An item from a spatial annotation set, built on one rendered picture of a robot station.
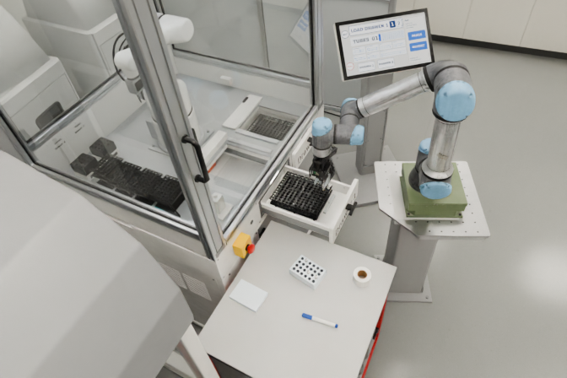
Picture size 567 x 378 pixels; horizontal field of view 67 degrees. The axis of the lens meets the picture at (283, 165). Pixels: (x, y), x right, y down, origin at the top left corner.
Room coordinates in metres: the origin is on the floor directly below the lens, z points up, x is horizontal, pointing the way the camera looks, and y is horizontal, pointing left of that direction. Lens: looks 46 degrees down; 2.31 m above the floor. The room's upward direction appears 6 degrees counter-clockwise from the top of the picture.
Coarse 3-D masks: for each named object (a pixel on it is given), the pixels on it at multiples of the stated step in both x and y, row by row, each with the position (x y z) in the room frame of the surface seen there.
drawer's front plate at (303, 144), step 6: (306, 132) 1.55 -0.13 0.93; (306, 138) 1.52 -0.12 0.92; (300, 144) 1.47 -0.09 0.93; (306, 144) 1.52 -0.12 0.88; (294, 150) 1.44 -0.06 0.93; (300, 150) 1.46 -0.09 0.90; (306, 150) 1.52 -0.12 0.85; (294, 156) 1.41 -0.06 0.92; (294, 162) 1.41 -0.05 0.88; (300, 162) 1.46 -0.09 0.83
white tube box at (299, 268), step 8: (304, 256) 0.94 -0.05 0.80; (296, 264) 0.92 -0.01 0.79; (304, 264) 0.92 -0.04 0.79; (312, 264) 0.90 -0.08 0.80; (296, 272) 0.89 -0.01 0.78; (304, 272) 0.87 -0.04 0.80; (312, 272) 0.87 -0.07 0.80; (320, 272) 0.87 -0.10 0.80; (304, 280) 0.84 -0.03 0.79; (312, 280) 0.84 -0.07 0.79; (320, 280) 0.84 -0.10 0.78; (312, 288) 0.82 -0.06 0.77
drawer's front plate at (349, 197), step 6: (354, 180) 1.22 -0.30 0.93; (354, 186) 1.18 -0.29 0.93; (348, 192) 1.15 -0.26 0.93; (354, 192) 1.19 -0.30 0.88; (348, 198) 1.12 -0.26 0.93; (354, 198) 1.19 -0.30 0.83; (342, 204) 1.09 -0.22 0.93; (342, 210) 1.06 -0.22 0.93; (336, 216) 1.03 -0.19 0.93; (342, 216) 1.06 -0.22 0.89; (336, 222) 1.00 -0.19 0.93; (342, 222) 1.06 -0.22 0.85; (330, 228) 0.98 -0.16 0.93; (336, 228) 1.00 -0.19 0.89; (330, 234) 0.98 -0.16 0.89; (330, 240) 0.98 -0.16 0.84
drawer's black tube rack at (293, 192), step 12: (288, 180) 1.29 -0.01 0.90; (300, 180) 1.30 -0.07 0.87; (312, 180) 1.27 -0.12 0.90; (276, 192) 1.22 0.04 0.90; (288, 192) 1.23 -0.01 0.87; (300, 192) 1.20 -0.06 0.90; (312, 192) 1.19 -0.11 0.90; (276, 204) 1.17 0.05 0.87; (288, 204) 1.14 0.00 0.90; (300, 204) 1.14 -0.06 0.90; (312, 204) 1.13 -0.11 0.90; (324, 204) 1.15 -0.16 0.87; (312, 216) 1.09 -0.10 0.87
